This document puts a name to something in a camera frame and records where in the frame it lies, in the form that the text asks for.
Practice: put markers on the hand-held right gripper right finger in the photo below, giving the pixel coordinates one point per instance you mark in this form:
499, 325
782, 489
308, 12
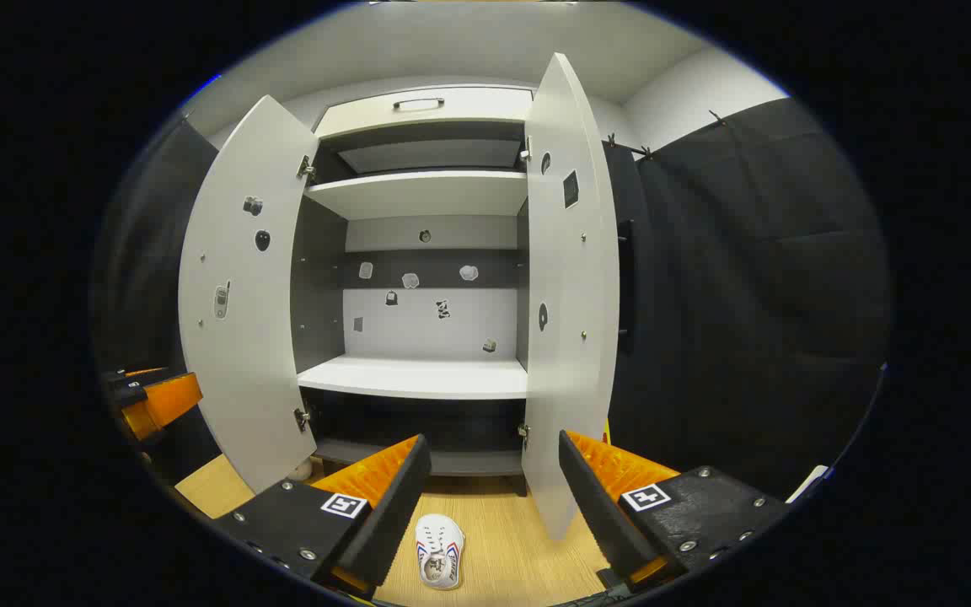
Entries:
599, 514

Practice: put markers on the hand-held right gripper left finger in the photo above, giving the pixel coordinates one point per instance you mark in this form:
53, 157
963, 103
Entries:
384, 523

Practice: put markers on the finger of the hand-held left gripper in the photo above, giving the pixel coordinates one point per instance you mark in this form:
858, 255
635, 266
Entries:
169, 398
144, 373

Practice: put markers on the white cabinet door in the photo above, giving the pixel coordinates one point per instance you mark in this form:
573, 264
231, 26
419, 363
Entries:
241, 337
565, 379

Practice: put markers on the white shoe cabinet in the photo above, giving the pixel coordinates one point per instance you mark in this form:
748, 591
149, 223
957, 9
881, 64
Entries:
418, 375

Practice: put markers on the white cabinet drawer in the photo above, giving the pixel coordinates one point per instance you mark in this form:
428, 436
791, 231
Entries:
469, 105

